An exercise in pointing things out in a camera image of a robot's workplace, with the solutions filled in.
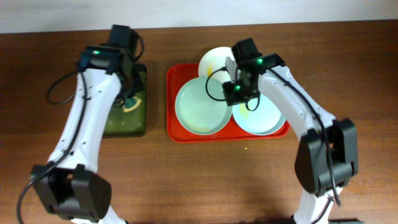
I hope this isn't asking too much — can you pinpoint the green and yellow sponge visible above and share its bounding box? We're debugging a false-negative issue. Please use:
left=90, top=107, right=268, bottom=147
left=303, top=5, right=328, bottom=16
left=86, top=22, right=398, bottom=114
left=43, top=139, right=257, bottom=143
left=122, top=96, right=142, bottom=113

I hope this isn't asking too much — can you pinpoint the white plate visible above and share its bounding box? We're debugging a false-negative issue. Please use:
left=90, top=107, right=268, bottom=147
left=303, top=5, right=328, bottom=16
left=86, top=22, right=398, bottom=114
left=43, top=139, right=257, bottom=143
left=198, top=47, right=235, bottom=78

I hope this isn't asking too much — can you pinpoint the light green plate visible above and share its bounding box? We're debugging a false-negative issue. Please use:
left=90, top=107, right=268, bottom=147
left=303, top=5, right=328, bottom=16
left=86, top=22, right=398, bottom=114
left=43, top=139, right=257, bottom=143
left=175, top=77, right=232, bottom=135

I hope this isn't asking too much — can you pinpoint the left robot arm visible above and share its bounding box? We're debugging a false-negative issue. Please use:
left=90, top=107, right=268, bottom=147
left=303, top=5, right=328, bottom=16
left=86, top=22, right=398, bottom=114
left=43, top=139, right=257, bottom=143
left=16, top=25, right=147, bottom=223

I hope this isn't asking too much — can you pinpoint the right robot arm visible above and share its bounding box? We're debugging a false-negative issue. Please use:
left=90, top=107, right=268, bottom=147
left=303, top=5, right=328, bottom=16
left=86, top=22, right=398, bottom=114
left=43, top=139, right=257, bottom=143
left=222, top=38, right=358, bottom=223

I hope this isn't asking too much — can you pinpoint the red plastic tray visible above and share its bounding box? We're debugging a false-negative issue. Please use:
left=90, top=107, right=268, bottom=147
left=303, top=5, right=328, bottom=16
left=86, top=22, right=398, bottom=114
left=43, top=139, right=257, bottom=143
left=165, top=63, right=290, bottom=143

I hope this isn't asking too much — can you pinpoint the black tray with green water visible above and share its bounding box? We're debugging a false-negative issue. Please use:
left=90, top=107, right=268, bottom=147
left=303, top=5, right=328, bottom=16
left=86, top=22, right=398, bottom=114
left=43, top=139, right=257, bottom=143
left=103, top=66, right=147, bottom=138

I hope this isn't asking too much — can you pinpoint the light blue plate right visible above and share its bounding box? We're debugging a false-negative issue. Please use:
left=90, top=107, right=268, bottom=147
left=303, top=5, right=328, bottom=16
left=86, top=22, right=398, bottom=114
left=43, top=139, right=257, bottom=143
left=232, top=95, right=286, bottom=136

